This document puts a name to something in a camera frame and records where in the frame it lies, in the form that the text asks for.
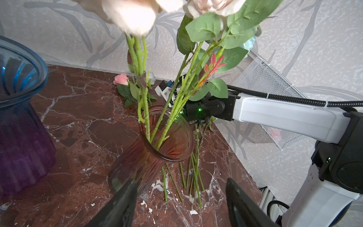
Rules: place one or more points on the peach rose stem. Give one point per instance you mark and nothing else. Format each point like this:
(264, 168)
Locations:
(135, 18)

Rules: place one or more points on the white rose stem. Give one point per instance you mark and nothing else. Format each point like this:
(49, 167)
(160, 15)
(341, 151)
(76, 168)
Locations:
(211, 36)

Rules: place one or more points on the light blue flower stem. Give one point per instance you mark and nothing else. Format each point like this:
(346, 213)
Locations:
(151, 79)

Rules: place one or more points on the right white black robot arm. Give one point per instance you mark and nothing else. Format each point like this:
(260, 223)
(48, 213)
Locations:
(335, 177)

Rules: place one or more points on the blue purple glass vase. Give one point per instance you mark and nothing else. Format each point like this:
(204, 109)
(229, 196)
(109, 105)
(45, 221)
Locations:
(27, 150)

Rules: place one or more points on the small pink rose stem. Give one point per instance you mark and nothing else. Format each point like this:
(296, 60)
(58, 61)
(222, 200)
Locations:
(122, 84)

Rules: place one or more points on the aluminium front rail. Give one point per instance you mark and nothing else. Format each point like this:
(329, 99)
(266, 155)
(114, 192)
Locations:
(267, 198)

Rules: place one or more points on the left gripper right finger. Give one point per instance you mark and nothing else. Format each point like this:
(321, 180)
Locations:
(242, 210)

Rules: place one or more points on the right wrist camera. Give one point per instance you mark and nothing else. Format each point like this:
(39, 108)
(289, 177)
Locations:
(164, 90)

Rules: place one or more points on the white wire mesh basket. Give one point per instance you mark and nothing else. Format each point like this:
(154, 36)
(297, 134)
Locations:
(261, 76)

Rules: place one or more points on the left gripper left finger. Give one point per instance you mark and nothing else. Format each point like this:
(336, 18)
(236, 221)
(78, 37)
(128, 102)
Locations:
(119, 211)

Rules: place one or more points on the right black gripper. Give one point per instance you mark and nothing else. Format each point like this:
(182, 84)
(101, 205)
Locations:
(210, 106)

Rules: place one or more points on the pink white flower bunch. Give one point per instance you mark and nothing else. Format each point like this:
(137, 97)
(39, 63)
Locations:
(192, 180)

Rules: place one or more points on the red glass vase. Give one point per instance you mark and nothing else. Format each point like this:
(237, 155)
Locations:
(142, 162)

